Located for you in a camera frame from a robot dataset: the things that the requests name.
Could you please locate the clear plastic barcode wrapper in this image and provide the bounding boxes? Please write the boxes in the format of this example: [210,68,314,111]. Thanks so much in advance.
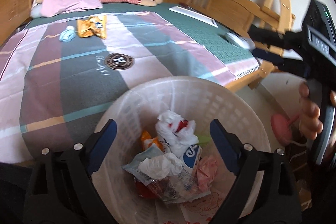
[122,144,211,204]

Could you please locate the white plastic trash basket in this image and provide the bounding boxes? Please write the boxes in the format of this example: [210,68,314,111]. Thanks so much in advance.
[92,77,270,223]

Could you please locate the blue face mask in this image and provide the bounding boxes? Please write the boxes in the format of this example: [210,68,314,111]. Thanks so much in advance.
[59,26,76,43]

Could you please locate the orange snack bag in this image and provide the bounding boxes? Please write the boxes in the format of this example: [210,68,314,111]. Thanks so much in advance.
[76,15,107,39]

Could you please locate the person's right hand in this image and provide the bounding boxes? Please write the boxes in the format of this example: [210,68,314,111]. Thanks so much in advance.
[298,83,323,140]

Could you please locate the white handheld mite vacuum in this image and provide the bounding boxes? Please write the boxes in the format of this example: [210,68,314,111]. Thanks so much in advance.
[224,32,255,51]

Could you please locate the pink round fan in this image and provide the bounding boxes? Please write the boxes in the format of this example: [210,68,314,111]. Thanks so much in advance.
[270,114,299,146]

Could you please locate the green patterned mattress cover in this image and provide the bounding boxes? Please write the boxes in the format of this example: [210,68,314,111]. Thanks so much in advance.
[26,3,255,64]

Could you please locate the crumpled white tissue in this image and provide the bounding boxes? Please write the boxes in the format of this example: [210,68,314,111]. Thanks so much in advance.
[138,152,183,180]

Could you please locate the white red plastic bag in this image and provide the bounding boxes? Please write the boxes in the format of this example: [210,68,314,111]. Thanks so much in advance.
[155,110,199,158]

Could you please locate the pink grey striped sheet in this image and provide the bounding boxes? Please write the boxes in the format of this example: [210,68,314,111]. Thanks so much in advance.
[1,11,259,164]

